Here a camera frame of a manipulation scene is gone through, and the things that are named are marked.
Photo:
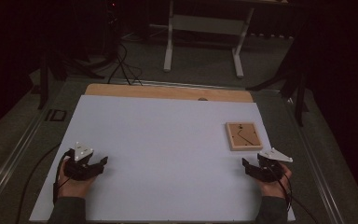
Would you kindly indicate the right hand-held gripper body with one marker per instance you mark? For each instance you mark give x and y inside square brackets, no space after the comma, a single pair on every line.
[270,166]

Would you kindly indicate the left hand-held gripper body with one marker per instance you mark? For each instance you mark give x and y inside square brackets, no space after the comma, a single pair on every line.
[78,165]

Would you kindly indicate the wooden photo frame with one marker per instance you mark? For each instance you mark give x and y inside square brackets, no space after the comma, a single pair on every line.
[244,137]

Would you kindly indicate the person's right hand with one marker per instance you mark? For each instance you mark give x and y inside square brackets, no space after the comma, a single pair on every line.
[273,188]

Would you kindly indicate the person's left hand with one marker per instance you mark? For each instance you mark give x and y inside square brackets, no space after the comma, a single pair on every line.
[74,186]

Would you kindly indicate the black floor socket box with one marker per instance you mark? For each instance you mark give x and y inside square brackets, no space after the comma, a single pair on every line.
[56,115]

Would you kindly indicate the white table mat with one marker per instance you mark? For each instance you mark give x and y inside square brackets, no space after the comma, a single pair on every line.
[167,161]

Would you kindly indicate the black stand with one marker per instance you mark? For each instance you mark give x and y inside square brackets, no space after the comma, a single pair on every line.
[45,81]
[298,90]

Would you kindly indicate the wooden table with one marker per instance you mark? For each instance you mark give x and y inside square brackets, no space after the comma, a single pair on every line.
[155,92]

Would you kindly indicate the metal floor rail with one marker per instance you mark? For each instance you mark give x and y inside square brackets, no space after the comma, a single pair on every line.
[9,165]
[317,168]
[180,84]

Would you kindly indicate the white metal desk frame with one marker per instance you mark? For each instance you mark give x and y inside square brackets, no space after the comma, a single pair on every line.
[205,25]

